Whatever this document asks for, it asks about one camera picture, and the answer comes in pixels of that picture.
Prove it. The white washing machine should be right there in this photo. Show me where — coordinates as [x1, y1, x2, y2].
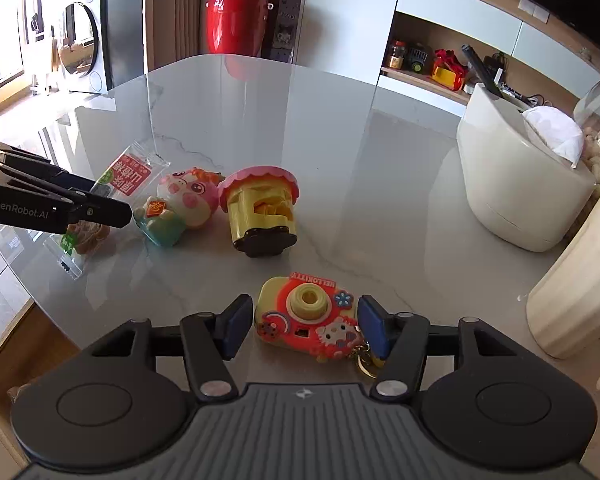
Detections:
[23, 0, 109, 94]

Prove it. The white wall shelf unit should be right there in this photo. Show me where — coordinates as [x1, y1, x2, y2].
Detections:
[294, 0, 600, 112]

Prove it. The yellow pink mushroom toy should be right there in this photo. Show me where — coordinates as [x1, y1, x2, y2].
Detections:
[219, 166, 300, 258]

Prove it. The cream tissue box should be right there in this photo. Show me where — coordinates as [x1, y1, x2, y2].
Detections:
[456, 84, 596, 252]

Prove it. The hello kitty toy camera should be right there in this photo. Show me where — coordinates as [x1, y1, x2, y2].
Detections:
[253, 272, 384, 379]

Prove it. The green toy truck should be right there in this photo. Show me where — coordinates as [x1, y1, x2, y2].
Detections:
[405, 42, 432, 75]

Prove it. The red pedal trash bin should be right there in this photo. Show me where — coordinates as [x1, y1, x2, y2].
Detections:
[206, 0, 268, 56]

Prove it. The red snack packet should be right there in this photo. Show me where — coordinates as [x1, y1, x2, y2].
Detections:
[44, 142, 171, 278]

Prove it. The yellow red toy truck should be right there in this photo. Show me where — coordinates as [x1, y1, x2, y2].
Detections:
[431, 49, 469, 91]

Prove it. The small spice jar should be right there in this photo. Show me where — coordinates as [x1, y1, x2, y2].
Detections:
[388, 40, 406, 70]

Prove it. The white wooden drawer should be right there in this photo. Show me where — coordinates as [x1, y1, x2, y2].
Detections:
[0, 300, 79, 467]

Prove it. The cream ribbed coffee mug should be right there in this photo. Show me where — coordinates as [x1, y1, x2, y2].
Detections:
[526, 199, 600, 359]

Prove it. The white cabinet table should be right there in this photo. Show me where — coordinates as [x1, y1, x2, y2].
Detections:
[0, 52, 600, 480]

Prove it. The pink pig toy figure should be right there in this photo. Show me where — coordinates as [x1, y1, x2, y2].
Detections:
[133, 167, 225, 248]

